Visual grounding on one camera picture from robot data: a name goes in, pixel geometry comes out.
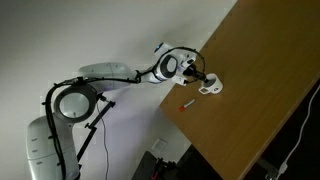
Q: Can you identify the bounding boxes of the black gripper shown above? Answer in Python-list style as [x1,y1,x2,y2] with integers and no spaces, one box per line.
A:
[184,64,211,84]

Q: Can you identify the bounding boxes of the thin black hanging cable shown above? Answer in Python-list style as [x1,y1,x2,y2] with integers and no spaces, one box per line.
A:
[96,102,111,180]

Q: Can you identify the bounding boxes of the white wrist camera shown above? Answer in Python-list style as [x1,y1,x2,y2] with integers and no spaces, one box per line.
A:
[172,73,189,88]

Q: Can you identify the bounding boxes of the black camera stand pole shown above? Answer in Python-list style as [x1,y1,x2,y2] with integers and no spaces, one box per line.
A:
[75,94,117,164]

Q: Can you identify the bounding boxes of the red capped white marker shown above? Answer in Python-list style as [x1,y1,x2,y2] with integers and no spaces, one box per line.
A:
[177,98,197,112]

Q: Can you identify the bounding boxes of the white ceramic mug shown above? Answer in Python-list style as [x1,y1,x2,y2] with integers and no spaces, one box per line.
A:
[197,73,224,96]

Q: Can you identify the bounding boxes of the black equipment on floor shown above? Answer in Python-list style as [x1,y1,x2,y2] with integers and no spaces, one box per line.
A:
[131,150,184,180]

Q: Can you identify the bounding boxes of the grey table leg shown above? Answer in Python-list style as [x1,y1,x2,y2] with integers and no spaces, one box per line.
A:
[255,156,282,180]

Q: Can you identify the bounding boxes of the white wall outlet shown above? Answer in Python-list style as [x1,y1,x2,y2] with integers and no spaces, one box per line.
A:
[151,137,169,153]

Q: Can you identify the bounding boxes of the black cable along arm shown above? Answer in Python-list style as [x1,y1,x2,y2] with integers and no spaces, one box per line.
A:
[41,45,207,180]

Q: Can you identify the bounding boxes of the white power cable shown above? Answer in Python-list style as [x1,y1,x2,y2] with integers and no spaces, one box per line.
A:
[278,84,320,176]

